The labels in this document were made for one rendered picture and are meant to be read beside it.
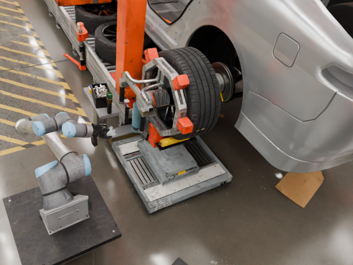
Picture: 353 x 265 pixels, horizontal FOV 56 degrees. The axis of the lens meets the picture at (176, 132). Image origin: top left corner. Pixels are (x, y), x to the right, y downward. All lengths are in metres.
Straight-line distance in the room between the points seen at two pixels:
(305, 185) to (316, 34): 1.82
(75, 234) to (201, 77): 1.30
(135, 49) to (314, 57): 1.37
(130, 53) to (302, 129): 1.40
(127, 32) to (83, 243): 1.49
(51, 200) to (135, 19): 1.37
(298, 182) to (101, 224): 1.91
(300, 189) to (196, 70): 1.65
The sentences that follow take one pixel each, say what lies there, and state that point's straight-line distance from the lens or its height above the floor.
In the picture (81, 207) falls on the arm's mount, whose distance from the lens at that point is 2.24.
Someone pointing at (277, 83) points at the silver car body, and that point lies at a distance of 2.08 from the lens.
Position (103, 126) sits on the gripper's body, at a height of 0.79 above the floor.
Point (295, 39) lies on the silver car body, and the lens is 1.96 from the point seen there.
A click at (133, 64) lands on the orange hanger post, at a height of 0.86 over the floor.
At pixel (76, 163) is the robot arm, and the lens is 2.26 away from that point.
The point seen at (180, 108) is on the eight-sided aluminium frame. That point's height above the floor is 0.97.
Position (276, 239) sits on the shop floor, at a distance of 2.90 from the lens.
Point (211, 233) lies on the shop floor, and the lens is 2.74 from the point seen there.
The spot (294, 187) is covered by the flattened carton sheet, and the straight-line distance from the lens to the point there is 3.31.
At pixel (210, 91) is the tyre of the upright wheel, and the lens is 2.22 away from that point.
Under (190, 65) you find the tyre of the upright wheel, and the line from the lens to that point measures 2.22.
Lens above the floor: 2.29
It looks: 42 degrees down
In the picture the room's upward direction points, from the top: 11 degrees clockwise
